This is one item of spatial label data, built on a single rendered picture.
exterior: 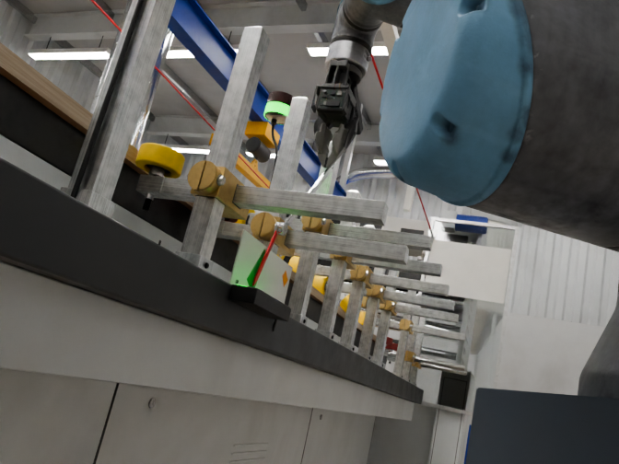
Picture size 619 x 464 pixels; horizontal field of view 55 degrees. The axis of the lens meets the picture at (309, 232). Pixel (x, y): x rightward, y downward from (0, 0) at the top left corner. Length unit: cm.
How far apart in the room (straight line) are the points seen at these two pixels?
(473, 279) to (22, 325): 317
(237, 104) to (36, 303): 47
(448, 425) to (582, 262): 690
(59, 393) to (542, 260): 949
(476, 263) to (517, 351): 628
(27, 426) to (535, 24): 90
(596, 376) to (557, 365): 942
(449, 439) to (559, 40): 330
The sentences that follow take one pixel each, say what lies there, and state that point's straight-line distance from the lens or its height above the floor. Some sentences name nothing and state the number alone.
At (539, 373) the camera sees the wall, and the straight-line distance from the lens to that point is 985.
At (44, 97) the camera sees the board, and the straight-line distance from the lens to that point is 93.
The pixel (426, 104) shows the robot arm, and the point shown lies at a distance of 37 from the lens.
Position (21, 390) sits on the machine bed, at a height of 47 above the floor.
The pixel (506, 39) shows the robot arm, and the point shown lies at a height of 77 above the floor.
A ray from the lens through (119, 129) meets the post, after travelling 73.
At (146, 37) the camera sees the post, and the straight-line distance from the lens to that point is 77.
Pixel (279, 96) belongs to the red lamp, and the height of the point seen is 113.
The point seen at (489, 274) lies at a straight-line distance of 366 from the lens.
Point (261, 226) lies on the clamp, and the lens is 113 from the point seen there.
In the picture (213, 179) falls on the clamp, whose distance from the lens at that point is 91.
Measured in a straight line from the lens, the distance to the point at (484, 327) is 360.
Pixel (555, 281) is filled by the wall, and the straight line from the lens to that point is 1013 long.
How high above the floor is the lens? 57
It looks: 14 degrees up
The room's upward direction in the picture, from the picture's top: 13 degrees clockwise
